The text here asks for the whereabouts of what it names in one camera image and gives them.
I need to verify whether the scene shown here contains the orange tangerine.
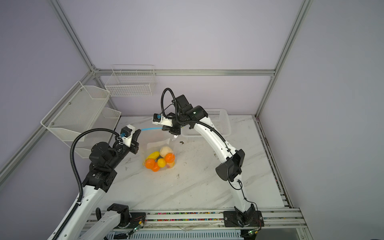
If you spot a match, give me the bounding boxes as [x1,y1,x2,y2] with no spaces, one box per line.
[144,158,156,169]
[164,153,176,164]
[152,163,161,172]

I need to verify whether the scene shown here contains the white garlic bulb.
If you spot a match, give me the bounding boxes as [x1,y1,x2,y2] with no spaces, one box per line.
[159,146,173,158]

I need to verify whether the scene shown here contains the clear zip top bag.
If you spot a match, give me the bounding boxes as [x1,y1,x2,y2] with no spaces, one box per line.
[139,128,178,172]

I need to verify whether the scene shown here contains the orange tangerine back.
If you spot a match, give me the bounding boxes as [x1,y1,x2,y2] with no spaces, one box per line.
[164,153,176,164]

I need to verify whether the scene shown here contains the orange tangerine front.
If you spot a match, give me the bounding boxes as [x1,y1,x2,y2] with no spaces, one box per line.
[152,163,161,172]

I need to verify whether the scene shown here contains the small yellow lemon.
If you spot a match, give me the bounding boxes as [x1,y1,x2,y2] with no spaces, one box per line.
[157,158,167,168]

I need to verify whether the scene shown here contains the white plastic perforated basket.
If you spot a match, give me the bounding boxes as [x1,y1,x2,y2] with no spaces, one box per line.
[181,109,232,141]

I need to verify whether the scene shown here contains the round yellow fruit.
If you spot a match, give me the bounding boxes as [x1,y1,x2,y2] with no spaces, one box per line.
[166,162,175,169]

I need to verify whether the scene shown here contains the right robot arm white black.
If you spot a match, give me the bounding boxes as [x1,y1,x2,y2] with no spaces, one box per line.
[153,88,260,227]

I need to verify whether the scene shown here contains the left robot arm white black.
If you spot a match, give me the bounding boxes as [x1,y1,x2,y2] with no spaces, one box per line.
[49,125,146,240]

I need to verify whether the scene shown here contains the lower white mesh shelf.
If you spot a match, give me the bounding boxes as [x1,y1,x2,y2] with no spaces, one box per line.
[75,108,121,159]

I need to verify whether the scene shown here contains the white mesh shelf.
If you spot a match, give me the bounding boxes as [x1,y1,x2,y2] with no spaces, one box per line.
[41,82,111,142]
[75,108,121,159]

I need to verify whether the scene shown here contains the upper white mesh shelf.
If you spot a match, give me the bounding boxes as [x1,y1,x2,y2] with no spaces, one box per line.
[41,82,111,142]

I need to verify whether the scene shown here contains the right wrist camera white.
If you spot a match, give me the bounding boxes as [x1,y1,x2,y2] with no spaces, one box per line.
[153,114,173,127]

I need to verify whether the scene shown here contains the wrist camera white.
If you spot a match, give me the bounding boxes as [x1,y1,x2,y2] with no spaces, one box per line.
[120,125,136,147]
[153,114,173,127]

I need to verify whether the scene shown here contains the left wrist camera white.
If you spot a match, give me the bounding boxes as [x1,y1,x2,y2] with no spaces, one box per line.
[120,125,136,147]

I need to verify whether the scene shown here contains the black corrugated cable left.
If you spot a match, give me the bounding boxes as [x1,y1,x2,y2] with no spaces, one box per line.
[50,128,121,240]

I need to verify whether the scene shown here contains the white wire wall basket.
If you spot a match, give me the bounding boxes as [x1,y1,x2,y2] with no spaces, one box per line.
[105,65,157,97]

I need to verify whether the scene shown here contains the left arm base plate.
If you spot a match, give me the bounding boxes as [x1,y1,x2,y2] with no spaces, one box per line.
[117,212,147,229]

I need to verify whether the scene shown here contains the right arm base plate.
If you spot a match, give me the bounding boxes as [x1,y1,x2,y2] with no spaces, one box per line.
[223,211,265,228]

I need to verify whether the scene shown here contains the aluminium front rail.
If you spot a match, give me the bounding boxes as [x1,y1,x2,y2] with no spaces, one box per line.
[80,207,308,232]

